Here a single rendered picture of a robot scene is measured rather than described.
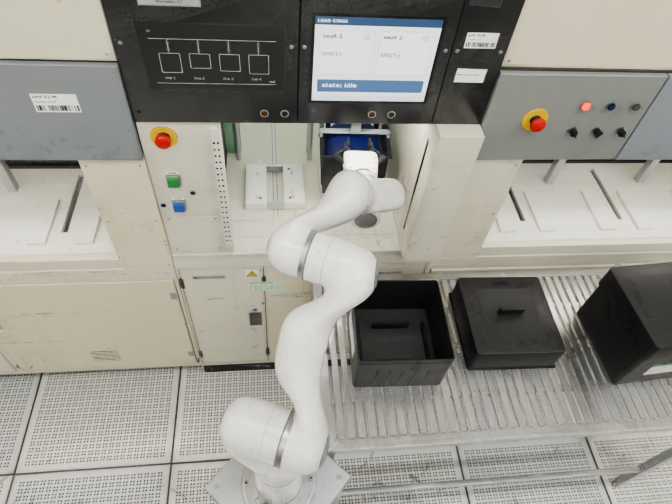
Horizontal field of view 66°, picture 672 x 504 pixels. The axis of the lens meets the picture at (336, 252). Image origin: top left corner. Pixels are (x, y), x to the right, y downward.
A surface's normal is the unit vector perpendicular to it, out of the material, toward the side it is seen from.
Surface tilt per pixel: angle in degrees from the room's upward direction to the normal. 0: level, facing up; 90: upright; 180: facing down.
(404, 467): 0
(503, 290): 0
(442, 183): 90
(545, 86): 90
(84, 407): 0
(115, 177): 90
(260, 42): 90
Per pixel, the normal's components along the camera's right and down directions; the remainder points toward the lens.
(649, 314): 0.08, -0.62
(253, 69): 0.09, 0.78
